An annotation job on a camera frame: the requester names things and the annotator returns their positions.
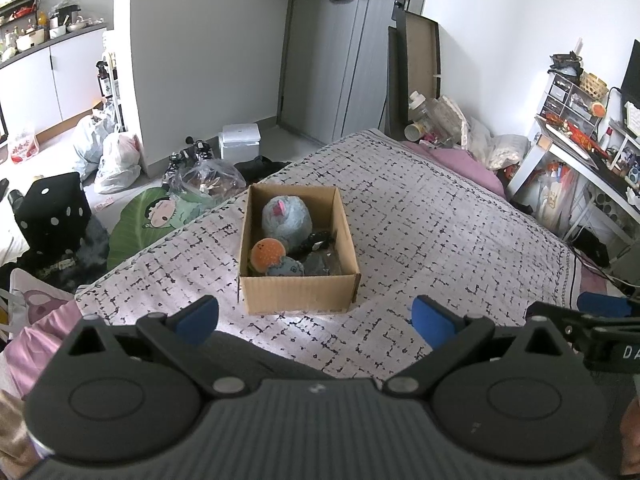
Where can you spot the grey-blue plush toy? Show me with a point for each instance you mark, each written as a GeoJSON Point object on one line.
{"type": "Point", "coordinates": [285, 266]}

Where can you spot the black spray bottle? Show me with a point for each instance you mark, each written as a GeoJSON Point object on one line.
{"type": "Point", "coordinates": [105, 82]}

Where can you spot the grey door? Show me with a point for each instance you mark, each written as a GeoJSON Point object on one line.
{"type": "Point", "coordinates": [330, 60]}

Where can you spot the white black-patterned bedspread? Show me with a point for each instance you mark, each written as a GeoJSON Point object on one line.
{"type": "Point", "coordinates": [425, 220]}

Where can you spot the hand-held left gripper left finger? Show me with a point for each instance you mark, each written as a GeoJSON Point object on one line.
{"type": "Point", "coordinates": [197, 321]}

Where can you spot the black and white shoe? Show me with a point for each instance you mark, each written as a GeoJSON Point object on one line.
{"type": "Point", "coordinates": [174, 167]}
{"type": "Point", "coordinates": [200, 147]}

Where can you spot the white desk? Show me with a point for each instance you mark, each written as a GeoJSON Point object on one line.
{"type": "Point", "coordinates": [531, 160]}

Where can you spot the crumpled clear plastic packaging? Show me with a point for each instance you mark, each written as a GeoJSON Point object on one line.
{"type": "Point", "coordinates": [462, 120]}

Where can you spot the green cartoon mat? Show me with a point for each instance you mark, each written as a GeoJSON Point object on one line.
{"type": "Point", "coordinates": [150, 220]}

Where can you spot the grey plastic bag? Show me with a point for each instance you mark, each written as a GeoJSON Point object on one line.
{"type": "Point", "coordinates": [92, 137]}

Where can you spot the burger plush toy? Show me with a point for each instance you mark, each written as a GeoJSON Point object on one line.
{"type": "Point", "coordinates": [267, 255]}

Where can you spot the kitchenware on counter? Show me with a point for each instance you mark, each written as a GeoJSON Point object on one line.
{"type": "Point", "coordinates": [30, 30]}

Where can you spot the black clothing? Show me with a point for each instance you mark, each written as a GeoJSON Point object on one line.
{"type": "Point", "coordinates": [260, 169]}

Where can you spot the pink pillow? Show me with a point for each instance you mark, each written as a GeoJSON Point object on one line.
{"type": "Point", "coordinates": [460, 162]}

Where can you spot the black monitor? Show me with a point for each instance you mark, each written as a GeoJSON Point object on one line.
{"type": "Point", "coordinates": [632, 75]}

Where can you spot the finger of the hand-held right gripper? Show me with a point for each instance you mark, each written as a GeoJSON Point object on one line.
{"type": "Point", "coordinates": [560, 316]}
{"type": "Point", "coordinates": [602, 304]}

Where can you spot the light blue fluffy plush toy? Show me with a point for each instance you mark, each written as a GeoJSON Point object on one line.
{"type": "Point", "coordinates": [287, 220]}

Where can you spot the black plush with white patch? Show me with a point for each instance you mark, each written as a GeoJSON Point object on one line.
{"type": "Point", "coordinates": [316, 241]}

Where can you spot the white floral pillow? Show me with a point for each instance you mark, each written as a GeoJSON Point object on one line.
{"type": "Point", "coordinates": [510, 150]}

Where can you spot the pink quilt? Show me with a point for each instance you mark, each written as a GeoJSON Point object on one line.
{"type": "Point", "coordinates": [45, 352]}

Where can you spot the leaning cardboard sheet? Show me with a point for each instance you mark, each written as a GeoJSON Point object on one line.
{"type": "Point", "coordinates": [422, 60]}

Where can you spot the red snack bag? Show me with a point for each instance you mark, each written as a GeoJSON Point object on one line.
{"type": "Point", "coordinates": [22, 145]}

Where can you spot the brown cardboard box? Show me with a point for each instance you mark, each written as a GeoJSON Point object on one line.
{"type": "Point", "coordinates": [300, 295]}

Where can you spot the white kitchen cabinet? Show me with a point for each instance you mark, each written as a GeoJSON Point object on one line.
{"type": "Point", "coordinates": [65, 75]}

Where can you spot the clear drawer organizer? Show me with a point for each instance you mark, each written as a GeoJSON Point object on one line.
{"type": "Point", "coordinates": [565, 97]}

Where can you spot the white plastic bag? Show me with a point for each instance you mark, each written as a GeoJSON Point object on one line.
{"type": "Point", "coordinates": [117, 165]}

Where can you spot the dark cloth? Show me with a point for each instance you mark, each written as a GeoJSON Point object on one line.
{"type": "Point", "coordinates": [322, 263]}

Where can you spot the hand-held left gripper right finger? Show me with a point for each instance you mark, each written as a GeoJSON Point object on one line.
{"type": "Point", "coordinates": [432, 323]}

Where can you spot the clear plastic jar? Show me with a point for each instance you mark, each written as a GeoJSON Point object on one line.
{"type": "Point", "coordinates": [425, 108]}

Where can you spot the woven basket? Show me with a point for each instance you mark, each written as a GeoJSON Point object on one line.
{"type": "Point", "coordinates": [594, 87]}

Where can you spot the person's right forearm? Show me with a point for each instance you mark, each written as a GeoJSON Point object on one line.
{"type": "Point", "coordinates": [631, 440]}

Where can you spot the white small bin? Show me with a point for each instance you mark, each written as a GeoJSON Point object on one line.
{"type": "Point", "coordinates": [240, 142]}

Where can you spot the paper cup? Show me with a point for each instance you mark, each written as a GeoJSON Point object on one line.
{"type": "Point", "coordinates": [414, 131]}

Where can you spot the clear plastic bag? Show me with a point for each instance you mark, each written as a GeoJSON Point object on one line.
{"type": "Point", "coordinates": [210, 180]}

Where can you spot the white tote bag pink print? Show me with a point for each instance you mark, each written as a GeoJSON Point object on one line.
{"type": "Point", "coordinates": [40, 300]}

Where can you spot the white slim rack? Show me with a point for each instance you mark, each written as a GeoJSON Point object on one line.
{"type": "Point", "coordinates": [114, 85]}

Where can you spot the black dice cushion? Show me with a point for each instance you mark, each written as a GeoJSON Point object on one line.
{"type": "Point", "coordinates": [52, 215]}

